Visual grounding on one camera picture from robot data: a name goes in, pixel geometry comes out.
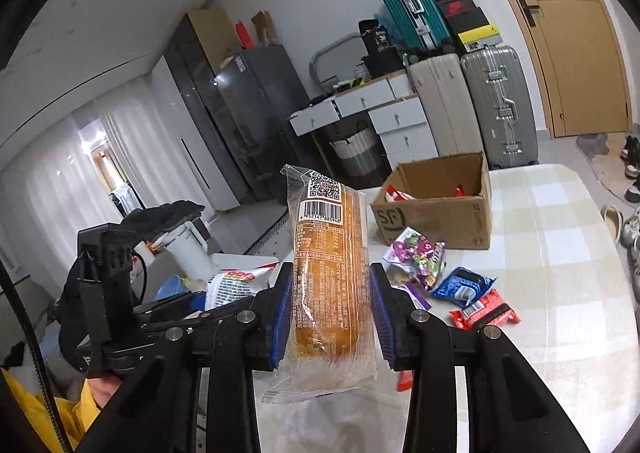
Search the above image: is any teal suitcase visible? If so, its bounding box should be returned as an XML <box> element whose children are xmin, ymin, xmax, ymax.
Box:
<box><xmin>369</xmin><ymin>0</ymin><xmax>457</xmax><ymax>54</ymax></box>

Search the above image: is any row of shoes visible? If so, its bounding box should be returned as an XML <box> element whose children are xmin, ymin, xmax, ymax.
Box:
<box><xmin>619</xmin><ymin>135</ymin><xmax>640</xmax><ymax>294</ymax></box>

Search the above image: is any purple wrapper strip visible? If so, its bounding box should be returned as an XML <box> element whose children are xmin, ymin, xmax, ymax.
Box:
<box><xmin>405</xmin><ymin>283</ymin><xmax>433</xmax><ymax>311</ymax></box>

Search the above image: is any white sheer curtain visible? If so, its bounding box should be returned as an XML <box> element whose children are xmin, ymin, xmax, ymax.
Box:
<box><xmin>0</xmin><ymin>98</ymin><xmax>151</xmax><ymax>274</ymax></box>

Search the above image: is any wooden door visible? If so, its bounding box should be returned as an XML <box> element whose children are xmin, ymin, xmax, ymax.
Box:
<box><xmin>467</xmin><ymin>0</ymin><xmax>632</xmax><ymax>138</ymax></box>

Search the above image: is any blue snack packet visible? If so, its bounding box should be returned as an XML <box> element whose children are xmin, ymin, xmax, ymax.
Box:
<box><xmin>430</xmin><ymin>267</ymin><xmax>497</xmax><ymax>309</ymax></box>

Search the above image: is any white wardrobe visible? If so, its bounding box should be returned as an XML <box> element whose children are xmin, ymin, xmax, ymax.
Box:
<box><xmin>150</xmin><ymin>58</ymin><xmax>241</xmax><ymax>211</ymax></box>

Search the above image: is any silver suitcase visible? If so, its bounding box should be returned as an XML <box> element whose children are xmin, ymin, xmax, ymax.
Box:
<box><xmin>460</xmin><ymin>45</ymin><xmax>540</xmax><ymax>170</ymax></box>

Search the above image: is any black door handle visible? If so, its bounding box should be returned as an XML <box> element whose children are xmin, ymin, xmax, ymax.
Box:
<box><xmin>518</xmin><ymin>0</ymin><xmax>546</xmax><ymax>26</ymax></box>

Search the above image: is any grey doormat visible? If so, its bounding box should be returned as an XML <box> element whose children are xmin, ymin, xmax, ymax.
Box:
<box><xmin>575</xmin><ymin>133</ymin><xmax>640</xmax><ymax>206</ymax></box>

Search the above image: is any clear bread packet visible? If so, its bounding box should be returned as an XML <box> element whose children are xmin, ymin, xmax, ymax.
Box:
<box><xmin>262</xmin><ymin>164</ymin><xmax>377</xmax><ymax>404</ymax></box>

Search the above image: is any white drawer desk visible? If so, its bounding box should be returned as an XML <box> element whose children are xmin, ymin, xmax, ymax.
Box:
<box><xmin>289</xmin><ymin>72</ymin><xmax>440</xmax><ymax>174</ymax></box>

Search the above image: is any grey rounded folded frame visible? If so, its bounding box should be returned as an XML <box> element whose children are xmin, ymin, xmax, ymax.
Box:
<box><xmin>309</xmin><ymin>33</ymin><xmax>366</xmax><ymax>84</ymax></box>

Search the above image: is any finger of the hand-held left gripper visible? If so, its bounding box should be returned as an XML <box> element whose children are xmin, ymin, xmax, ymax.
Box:
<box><xmin>142</xmin><ymin>308</ymin><xmax>221</xmax><ymax>334</ymax></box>
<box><xmin>132</xmin><ymin>290</ymin><xmax>208</xmax><ymax>316</ymax></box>

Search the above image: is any black and white striped rug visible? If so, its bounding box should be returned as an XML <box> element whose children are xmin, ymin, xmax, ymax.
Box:
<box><xmin>245</xmin><ymin>218</ymin><xmax>293</xmax><ymax>256</ymax></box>

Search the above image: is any brown folded cardboard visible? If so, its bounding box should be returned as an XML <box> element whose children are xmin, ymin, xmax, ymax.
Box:
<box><xmin>250</xmin><ymin>10</ymin><xmax>278</xmax><ymax>46</ymax></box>

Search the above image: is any checked tablecloth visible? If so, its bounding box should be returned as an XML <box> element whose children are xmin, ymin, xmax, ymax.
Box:
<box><xmin>195</xmin><ymin>163</ymin><xmax>636</xmax><ymax>453</ymax></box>

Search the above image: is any red paper bag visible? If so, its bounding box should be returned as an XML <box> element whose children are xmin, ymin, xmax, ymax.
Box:
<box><xmin>235</xmin><ymin>20</ymin><xmax>256</xmax><ymax>48</ymax></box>

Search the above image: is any red and black shoe box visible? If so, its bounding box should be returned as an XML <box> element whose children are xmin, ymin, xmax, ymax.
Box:
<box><xmin>437</xmin><ymin>0</ymin><xmax>476</xmax><ymax>18</ymax></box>

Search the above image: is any white snack packet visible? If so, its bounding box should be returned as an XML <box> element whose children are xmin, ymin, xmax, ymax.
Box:
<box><xmin>205</xmin><ymin>267</ymin><xmax>280</xmax><ymax>311</ymax></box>

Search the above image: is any plain black shoe box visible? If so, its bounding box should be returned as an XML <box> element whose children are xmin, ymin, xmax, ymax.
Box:
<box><xmin>445</xmin><ymin>8</ymin><xmax>493</xmax><ymax>34</ymax></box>

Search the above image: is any large flat cardboard box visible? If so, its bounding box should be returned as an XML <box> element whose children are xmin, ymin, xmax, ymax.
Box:
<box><xmin>189</xmin><ymin>8</ymin><xmax>241</xmax><ymax>66</ymax></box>

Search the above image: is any yellow garment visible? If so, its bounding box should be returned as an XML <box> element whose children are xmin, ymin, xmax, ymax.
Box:
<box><xmin>0</xmin><ymin>368</ymin><xmax>101</xmax><ymax>453</ymax></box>

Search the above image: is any beige suitcase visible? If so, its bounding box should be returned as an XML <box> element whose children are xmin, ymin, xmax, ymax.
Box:
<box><xmin>407</xmin><ymin>53</ymin><xmax>473</xmax><ymax>158</ymax></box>

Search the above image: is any black cloth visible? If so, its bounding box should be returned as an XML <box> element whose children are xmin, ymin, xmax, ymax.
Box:
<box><xmin>120</xmin><ymin>200</ymin><xmax>206</xmax><ymax>239</ymax></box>

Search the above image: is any black cable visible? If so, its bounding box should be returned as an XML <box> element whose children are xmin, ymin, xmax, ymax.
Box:
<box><xmin>0</xmin><ymin>263</ymin><xmax>71</xmax><ymax>453</ymax></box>

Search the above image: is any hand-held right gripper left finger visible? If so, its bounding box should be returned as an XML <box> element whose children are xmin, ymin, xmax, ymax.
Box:
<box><xmin>75</xmin><ymin>262</ymin><xmax>296</xmax><ymax>453</ymax></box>

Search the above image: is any blue plastic bag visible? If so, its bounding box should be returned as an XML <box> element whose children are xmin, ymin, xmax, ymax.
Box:
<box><xmin>372</xmin><ymin>8</ymin><xmax>396</xmax><ymax>38</ymax></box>

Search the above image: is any grey and white laundry basket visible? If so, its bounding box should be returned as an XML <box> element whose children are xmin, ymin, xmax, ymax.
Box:
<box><xmin>327</xmin><ymin>125</ymin><xmax>391</xmax><ymax>178</ymax></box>

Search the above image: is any purple snack packet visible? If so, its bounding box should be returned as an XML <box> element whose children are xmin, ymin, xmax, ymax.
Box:
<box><xmin>382</xmin><ymin>227</ymin><xmax>447</xmax><ymax>291</ymax></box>

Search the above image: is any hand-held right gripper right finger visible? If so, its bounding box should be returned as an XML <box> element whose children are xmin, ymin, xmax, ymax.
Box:
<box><xmin>369</xmin><ymin>263</ymin><xmax>592</xmax><ymax>453</ymax></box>

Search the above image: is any black printed package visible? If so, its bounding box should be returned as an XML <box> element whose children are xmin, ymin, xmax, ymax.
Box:
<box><xmin>358</xmin><ymin>19</ymin><xmax>397</xmax><ymax>54</ymax></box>

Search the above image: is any brown cardboard box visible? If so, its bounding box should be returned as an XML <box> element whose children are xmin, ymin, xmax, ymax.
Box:
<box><xmin>371</xmin><ymin>151</ymin><xmax>493</xmax><ymax>250</ymax></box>

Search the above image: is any dark glossy cabinet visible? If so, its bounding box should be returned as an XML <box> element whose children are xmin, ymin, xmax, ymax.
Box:
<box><xmin>164</xmin><ymin>13</ymin><xmax>261</xmax><ymax>204</ymax></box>

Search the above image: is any beige slipper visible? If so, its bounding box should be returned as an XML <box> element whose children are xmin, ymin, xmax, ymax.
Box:
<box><xmin>602</xmin><ymin>205</ymin><xmax>623</xmax><ymax>246</ymax></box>

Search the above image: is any grey refrigerator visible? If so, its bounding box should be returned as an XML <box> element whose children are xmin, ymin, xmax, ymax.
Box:
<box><xmin>215</xmin><ymin>44</ymin><xmax>313</xmax><ymax>174</ymax></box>

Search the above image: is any white kettle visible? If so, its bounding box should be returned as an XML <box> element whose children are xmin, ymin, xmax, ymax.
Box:
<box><xmin>167</xmin><ymin>220</ymin><xmax>213</xmax><ymax>284</ymax></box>

